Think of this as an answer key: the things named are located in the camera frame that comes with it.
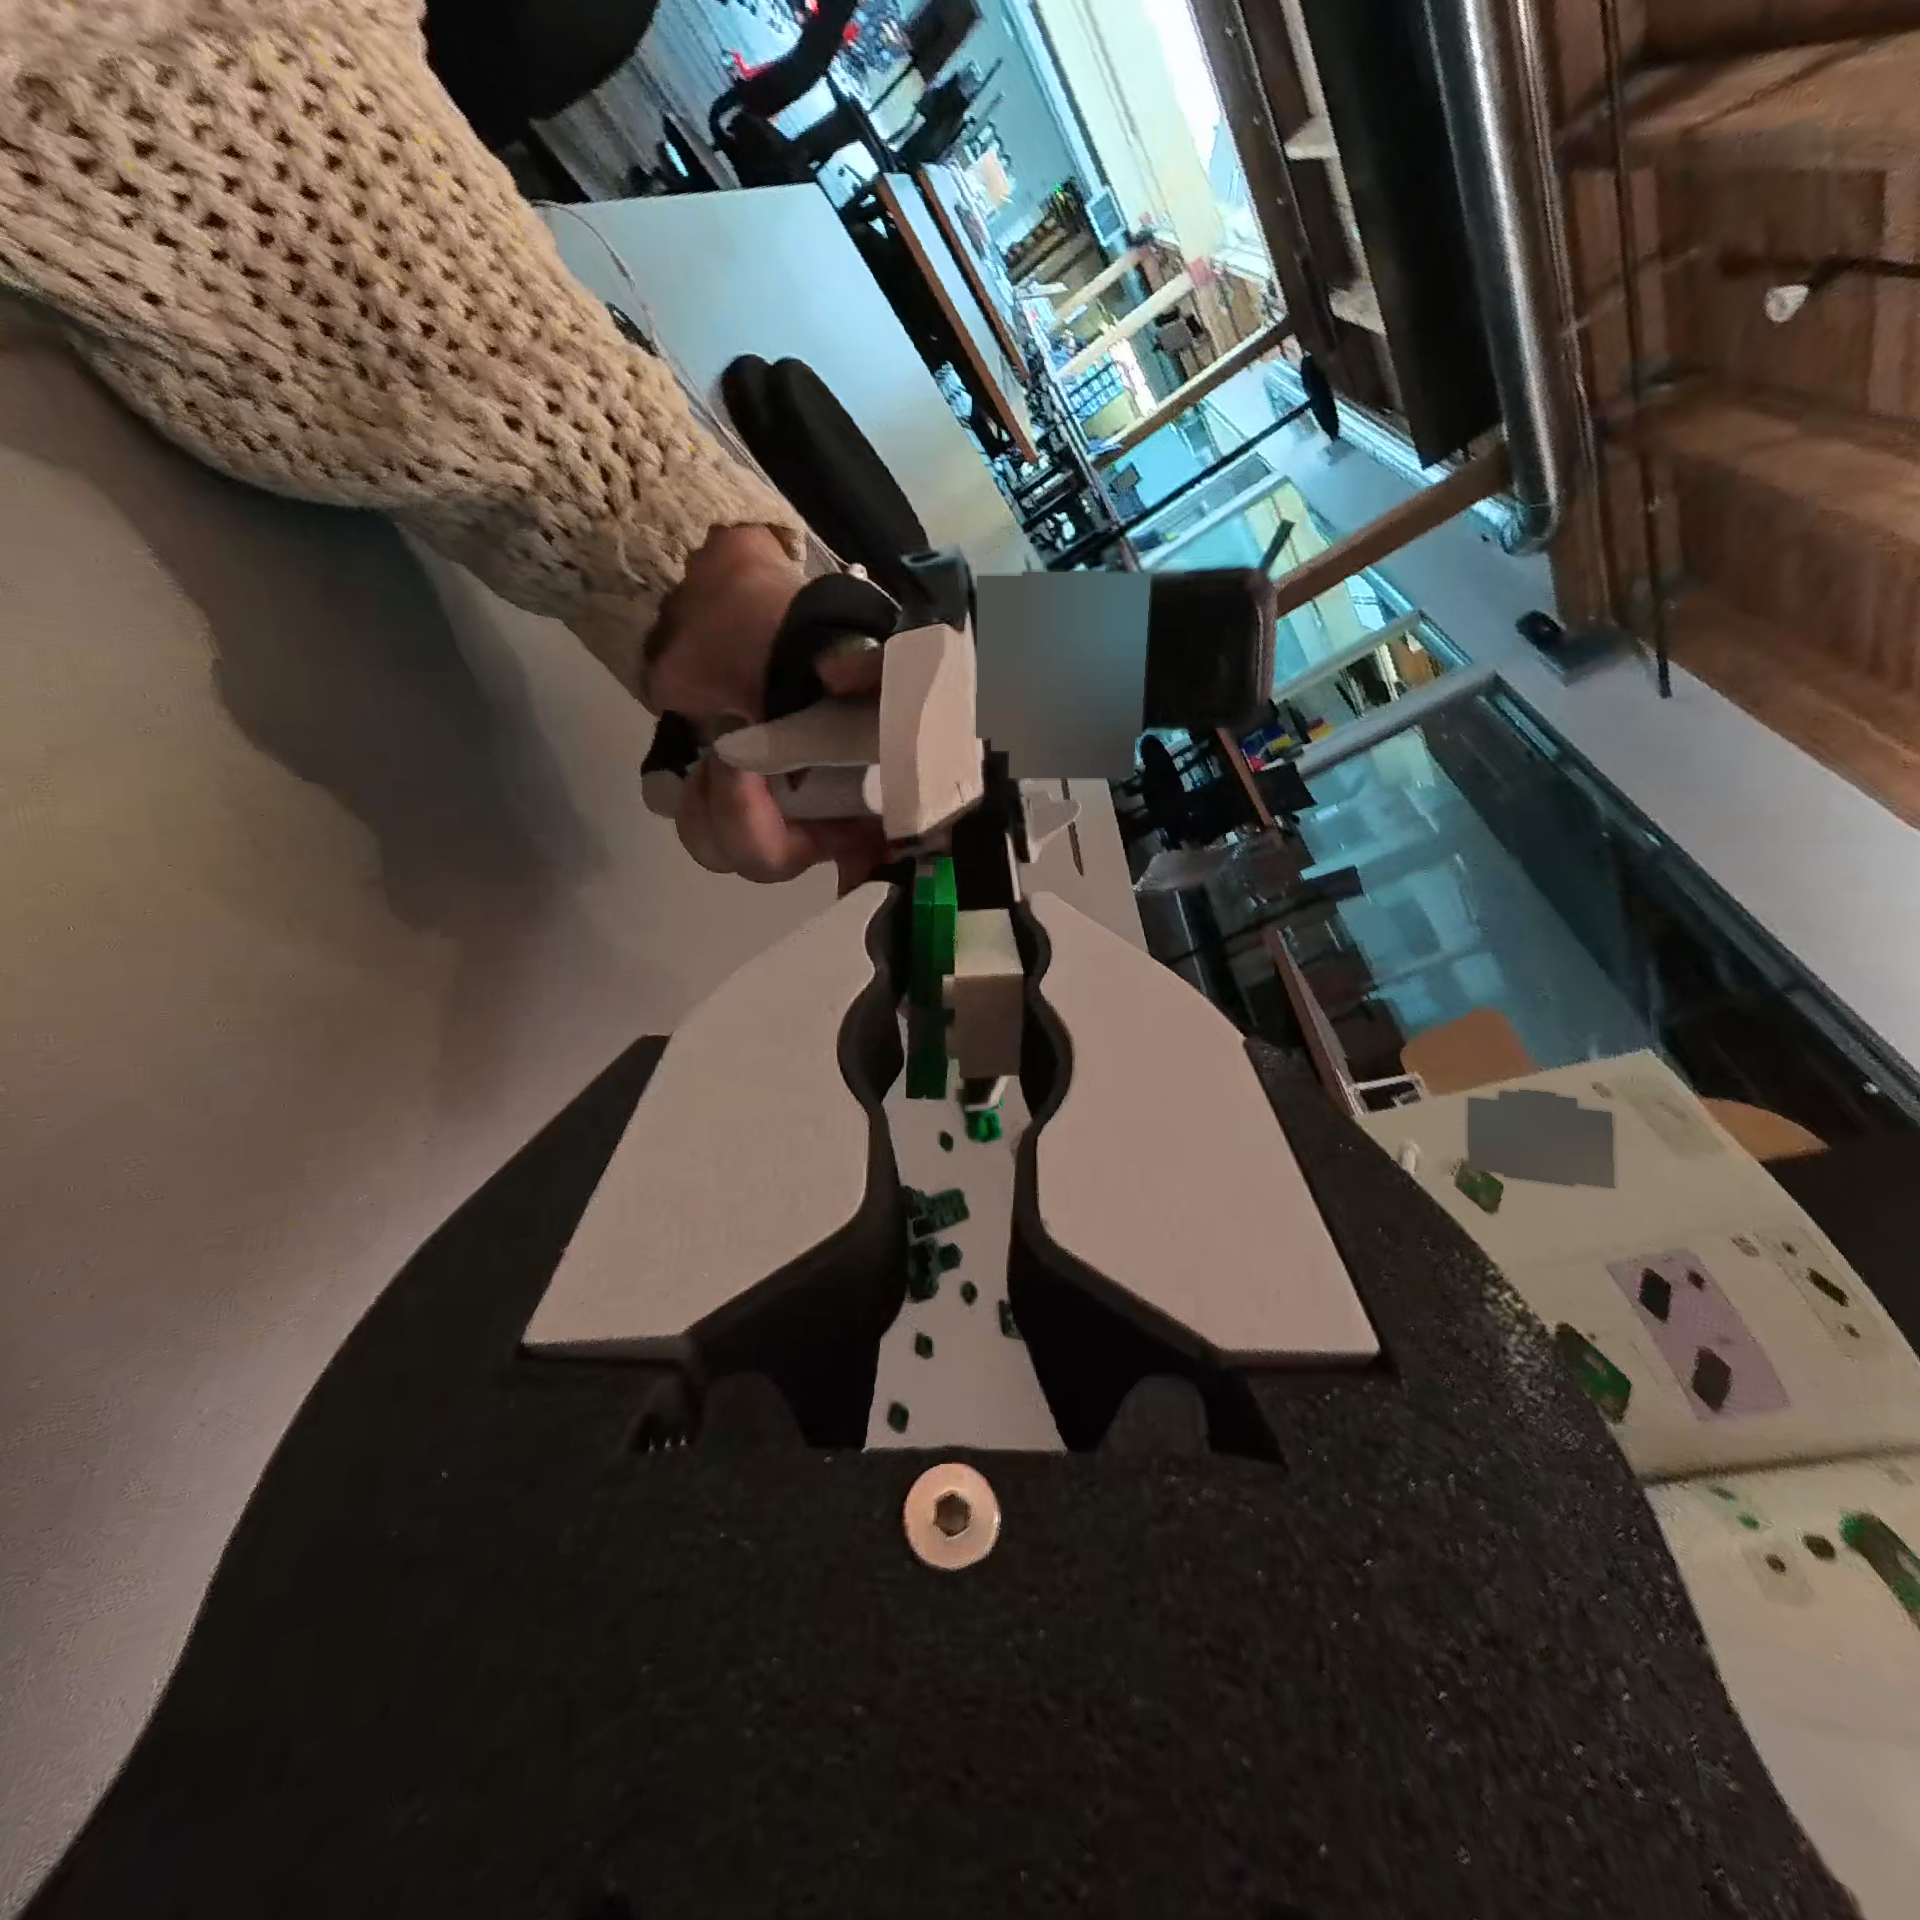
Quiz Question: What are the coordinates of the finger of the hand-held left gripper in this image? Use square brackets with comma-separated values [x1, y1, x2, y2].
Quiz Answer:
[881, 622, 993, 846]
[961, 755, 1086, 917]

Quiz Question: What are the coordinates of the silver ventilation duct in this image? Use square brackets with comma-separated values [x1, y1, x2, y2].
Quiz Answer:
[1425, 0, 1574, 559]

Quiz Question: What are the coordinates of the pile of dark green pieces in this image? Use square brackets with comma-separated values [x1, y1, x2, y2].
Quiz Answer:
[885, 1183, 1038, 1426]

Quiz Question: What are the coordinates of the black office chair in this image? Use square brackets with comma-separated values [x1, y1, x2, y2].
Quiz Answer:
[718, 351, 935, 581]

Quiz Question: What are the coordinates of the white lego brick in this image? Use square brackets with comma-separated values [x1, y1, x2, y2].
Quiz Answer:
[946, 912, 1031, 1083]

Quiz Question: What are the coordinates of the green lego panel with studs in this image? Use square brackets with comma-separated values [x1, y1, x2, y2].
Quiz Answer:
[898, 853, 962, 1106]

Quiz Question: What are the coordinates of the lego instruction booklet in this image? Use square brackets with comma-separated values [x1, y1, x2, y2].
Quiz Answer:
[1358, 1048, 1920, 1920]

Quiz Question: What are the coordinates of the group of black office chairs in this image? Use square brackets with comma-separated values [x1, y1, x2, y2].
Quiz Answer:
[1125, 719, 1321, 857]

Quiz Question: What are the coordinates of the person's left hand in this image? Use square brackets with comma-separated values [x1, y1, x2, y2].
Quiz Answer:
[642, 525, 902, 886]

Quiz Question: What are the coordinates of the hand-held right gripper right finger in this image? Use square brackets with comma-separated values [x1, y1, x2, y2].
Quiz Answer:
[1007, 890, 1383, 1453]

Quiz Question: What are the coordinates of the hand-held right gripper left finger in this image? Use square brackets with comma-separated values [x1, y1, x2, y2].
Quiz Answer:
[518, 877, 916, 1451]

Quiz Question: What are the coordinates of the dark board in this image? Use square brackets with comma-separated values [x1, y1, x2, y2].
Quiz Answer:
[1777, 1130, 1920, 1321]

